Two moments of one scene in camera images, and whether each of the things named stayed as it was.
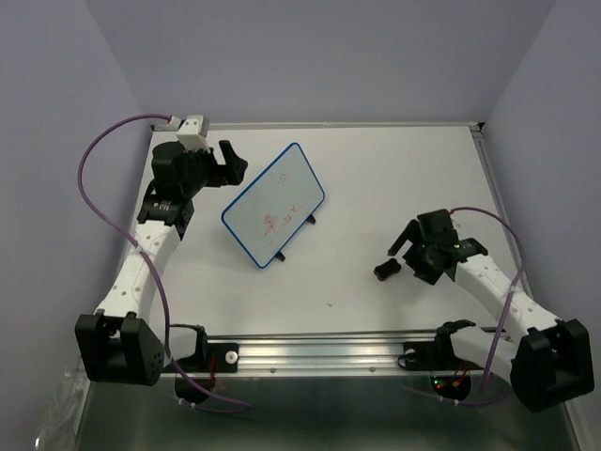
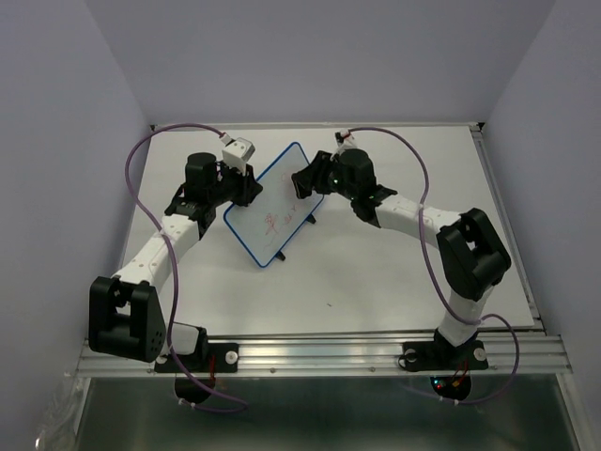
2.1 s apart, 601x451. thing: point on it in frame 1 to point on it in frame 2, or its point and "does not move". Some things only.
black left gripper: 235,165 to 249,188
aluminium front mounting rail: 330,353 does not move
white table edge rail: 321,126 does not move
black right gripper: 423,271 to 311,176
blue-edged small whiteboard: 272,206 does not move
